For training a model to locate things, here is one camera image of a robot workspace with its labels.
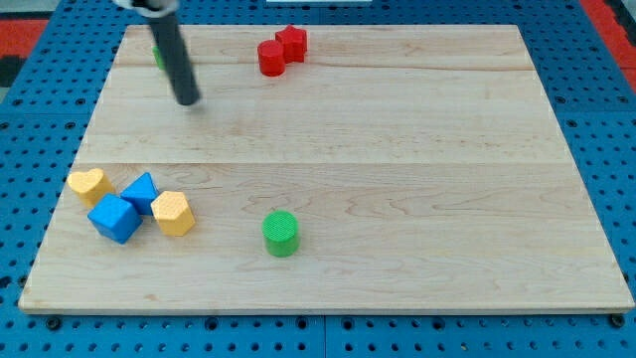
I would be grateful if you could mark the yellow hexagon block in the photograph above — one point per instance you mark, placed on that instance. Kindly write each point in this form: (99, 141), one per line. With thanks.
(173, 213)

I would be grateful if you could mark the wooden board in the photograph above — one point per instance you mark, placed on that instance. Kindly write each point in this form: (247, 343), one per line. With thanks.
(424, 165)

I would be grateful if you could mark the green cylinder block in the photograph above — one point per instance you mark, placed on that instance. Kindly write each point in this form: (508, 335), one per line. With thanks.
(280, 233)

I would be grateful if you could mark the red cylinder block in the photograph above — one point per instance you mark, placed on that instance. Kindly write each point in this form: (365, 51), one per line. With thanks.
(271, 58)

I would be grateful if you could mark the red star block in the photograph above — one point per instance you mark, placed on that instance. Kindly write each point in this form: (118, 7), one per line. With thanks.
(294, 42)

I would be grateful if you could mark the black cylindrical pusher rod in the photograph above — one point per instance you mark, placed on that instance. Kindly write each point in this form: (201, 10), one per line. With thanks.
(175, 57)

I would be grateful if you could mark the blue triangle block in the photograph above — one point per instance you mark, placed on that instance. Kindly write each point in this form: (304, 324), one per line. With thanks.
(141, 193)

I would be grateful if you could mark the green block behind rod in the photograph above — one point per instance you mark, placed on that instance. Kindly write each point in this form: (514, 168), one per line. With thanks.
(158, 58)

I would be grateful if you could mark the blue cube block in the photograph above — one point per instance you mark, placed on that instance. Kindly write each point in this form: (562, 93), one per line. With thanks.
(115, 218)

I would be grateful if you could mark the yellow heart block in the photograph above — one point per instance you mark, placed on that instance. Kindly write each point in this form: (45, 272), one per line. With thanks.
(90, 186)

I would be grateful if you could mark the white rod mount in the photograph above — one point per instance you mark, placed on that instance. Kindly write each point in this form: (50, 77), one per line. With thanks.
(150, 8)

